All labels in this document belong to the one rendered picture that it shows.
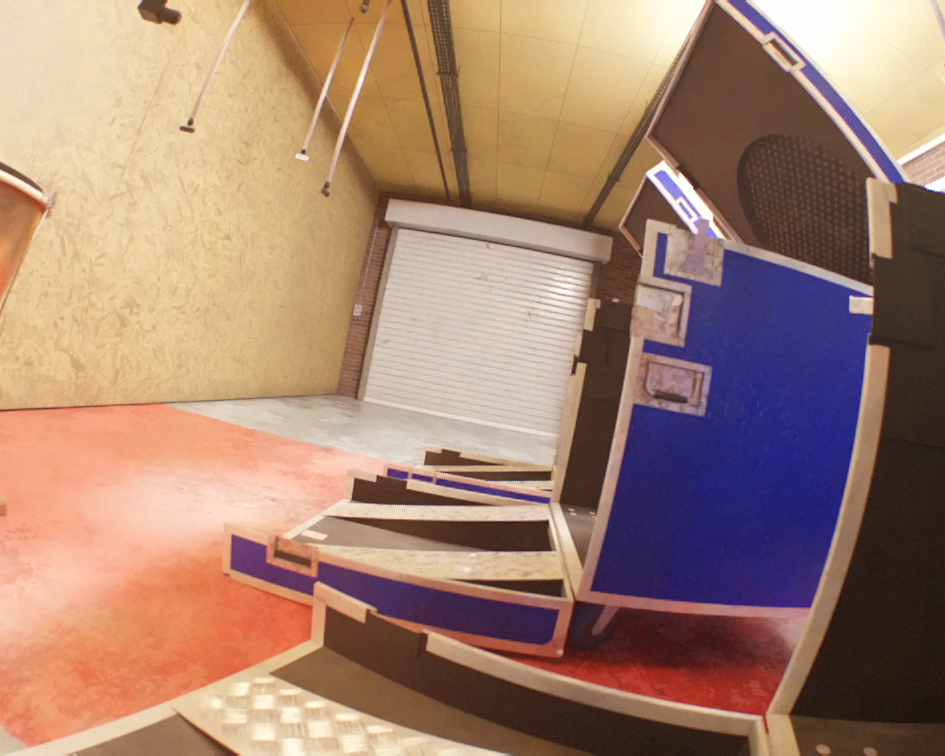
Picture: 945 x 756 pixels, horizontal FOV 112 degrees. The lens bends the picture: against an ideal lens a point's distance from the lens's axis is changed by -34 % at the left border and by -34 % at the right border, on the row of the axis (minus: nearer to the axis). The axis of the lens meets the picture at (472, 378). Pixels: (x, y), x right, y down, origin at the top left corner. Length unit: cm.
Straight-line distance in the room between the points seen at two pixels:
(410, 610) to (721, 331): 87
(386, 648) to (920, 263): 103
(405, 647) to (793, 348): 96
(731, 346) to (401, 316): 627
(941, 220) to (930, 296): 12
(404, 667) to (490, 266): 652
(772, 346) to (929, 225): 46
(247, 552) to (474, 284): 619
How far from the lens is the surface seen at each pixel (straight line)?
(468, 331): 690
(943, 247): 81
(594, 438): 182
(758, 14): 154
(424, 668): 86
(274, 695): 82
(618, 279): 740
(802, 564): 121
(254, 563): 117
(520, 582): 111
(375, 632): 87
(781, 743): 74
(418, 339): 696
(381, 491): 191
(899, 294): 74
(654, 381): 98
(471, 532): 161
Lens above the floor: 56
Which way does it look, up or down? 1 degrees up
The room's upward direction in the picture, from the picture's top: 11 degrees clockwise
